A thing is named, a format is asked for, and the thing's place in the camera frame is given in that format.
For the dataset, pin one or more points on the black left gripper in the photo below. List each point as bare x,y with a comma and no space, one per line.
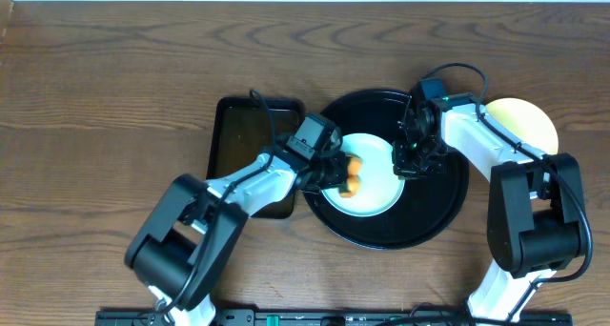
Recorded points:
331,172

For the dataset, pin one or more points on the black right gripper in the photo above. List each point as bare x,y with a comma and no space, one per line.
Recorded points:
406,170

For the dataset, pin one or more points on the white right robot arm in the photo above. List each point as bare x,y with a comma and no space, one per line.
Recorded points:
537,229

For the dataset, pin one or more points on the light green plate ketchup streaks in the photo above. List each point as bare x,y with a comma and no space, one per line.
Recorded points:
379,189

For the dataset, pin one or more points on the yellow plate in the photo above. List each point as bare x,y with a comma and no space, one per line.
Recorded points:
526,121

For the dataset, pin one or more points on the round black tray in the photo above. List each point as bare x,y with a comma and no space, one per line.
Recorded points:
426,205

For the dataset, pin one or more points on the orange green scrub sponge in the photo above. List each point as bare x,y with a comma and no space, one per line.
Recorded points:
352,184

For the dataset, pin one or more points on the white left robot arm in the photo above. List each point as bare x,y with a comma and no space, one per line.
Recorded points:
184,245

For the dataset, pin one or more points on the black rectangular water tray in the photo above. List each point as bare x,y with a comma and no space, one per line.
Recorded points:
241,129

